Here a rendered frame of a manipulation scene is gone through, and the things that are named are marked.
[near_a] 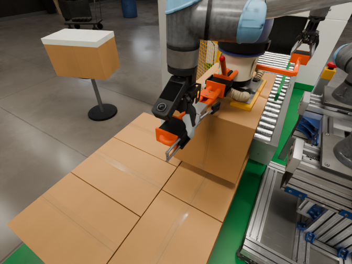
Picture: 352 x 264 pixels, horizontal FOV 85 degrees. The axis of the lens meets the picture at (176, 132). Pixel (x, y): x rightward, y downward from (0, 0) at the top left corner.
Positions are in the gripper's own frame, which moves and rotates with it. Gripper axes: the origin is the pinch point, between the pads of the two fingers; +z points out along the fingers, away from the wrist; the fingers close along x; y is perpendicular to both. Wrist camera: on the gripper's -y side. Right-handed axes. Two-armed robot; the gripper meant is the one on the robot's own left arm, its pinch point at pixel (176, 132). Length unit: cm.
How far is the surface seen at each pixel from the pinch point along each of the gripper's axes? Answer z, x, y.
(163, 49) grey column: 35, 106, 148
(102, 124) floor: 122, 158, 81
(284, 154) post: 110, -52, 139
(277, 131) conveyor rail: 59, -33, 102
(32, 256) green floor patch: 122, 87, -52
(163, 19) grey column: 5, 105, 148
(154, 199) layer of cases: 66, 17, 7
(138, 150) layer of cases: 67, 51, 32
